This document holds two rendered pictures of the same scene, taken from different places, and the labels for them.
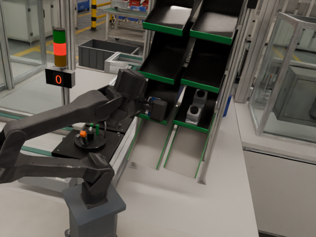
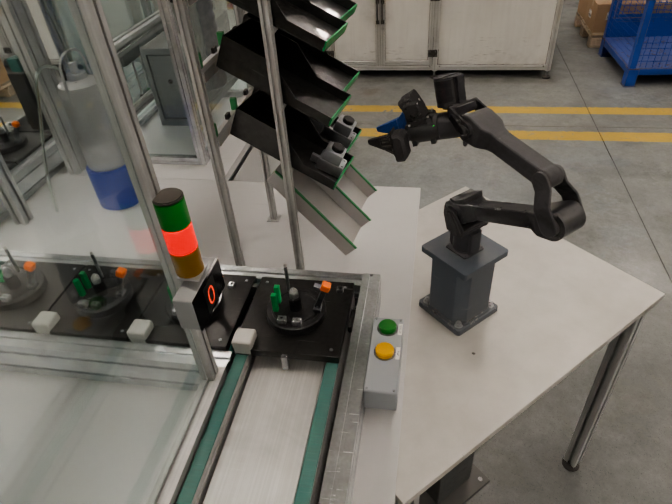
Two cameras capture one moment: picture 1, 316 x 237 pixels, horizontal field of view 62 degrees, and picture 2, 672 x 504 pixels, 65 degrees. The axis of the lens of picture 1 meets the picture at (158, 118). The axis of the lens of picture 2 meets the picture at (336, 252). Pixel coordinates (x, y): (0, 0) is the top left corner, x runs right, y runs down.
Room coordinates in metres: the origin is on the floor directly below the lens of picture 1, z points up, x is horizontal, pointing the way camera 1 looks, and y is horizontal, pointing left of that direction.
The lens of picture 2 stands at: (0.75, 1.14, 1.85)
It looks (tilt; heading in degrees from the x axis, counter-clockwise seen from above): 39 degrees down; 276
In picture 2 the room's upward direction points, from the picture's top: 5 degrees counter-clockwise
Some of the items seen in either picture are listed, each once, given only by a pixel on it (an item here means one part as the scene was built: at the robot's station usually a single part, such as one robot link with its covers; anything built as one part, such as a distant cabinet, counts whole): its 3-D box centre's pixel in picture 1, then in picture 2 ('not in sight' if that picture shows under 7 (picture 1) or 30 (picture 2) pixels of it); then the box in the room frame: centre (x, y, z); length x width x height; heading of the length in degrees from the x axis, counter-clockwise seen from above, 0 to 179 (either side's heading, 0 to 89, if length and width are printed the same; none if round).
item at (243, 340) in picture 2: (79, 127); (244, 341); (1.06, 0.37, 0.97); 0.05 x 0.05 x 0.04; 84
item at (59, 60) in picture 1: (60, 59); (186, 258); (1.09, 0.46, 1.28); 0.05 x 0.05 x 0.05
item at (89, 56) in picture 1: (109, 56); not in sight; (3.06, 0.68, 0.73); 0.62 x 0.42 x 0.23; 84
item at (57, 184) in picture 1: (47, 176); (384, 360); (0.75, 0.39, 0.93); 0.21 x 0.07 x 0.06; 84
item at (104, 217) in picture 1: (93, 220); (460, 279); (0.56, 0.15, 0.96); 0.15 x 0.15 x 0.20; 39
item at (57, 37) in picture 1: (59, 36); (172, 211); (1.09, 0.46, 1.38); 0.05 x 0.05 x 0.05
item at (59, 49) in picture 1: (59, 48); (179, 236); (1.09, 0.46, 1.33); 0.05 x 0.05 x 0.05
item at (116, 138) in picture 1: (90, 144); (297, 316); (0.95, 0.28, 0.96); 0.24 x 0.24 x 0.02; 84
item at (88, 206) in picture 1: (94, 190); (465, 237); (0.56, 0.15, 1.09); 0.07 x 0.07 x 0.06; 39
